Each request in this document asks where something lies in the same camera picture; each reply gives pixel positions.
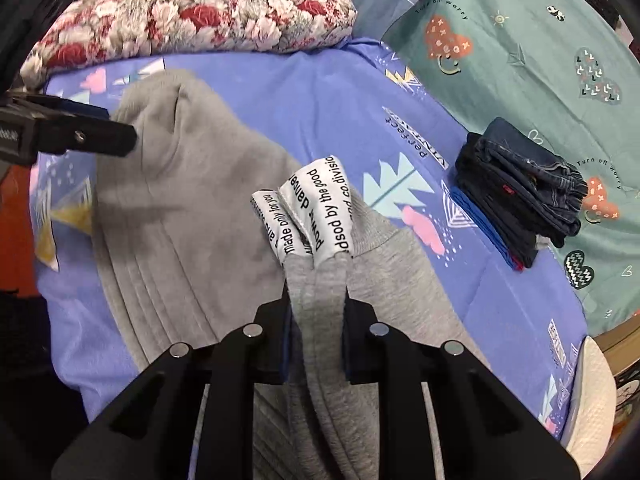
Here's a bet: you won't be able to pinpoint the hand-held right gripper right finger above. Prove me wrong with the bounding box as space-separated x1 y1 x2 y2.
341 290 581 480

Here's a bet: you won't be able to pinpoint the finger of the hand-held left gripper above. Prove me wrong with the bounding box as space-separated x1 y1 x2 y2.
37 117 139 159
12 93 110 121

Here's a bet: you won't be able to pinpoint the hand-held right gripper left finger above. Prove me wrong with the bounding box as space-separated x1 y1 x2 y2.
50 280 293 480

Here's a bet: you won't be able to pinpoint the grey pants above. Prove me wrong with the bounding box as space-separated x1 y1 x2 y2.
92 69 493 480

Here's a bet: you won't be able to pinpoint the folded blue pants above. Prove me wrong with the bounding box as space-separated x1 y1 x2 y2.
452 186 526 271

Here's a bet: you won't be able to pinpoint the red floral pillow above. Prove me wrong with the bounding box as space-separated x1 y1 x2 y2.
20 0 358 88

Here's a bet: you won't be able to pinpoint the purple printed blanket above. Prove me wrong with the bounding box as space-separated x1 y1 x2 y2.
30 37 588 441

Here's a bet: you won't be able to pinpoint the cream textured pillow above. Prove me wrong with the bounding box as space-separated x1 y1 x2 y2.
560 335 618 466

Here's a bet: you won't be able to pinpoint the folded dark denim jeans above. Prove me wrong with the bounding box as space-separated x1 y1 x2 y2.
475 117 588 248

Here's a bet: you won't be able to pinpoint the teal heart print bedsheet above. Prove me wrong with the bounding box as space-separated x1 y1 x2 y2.
382 0 640 336

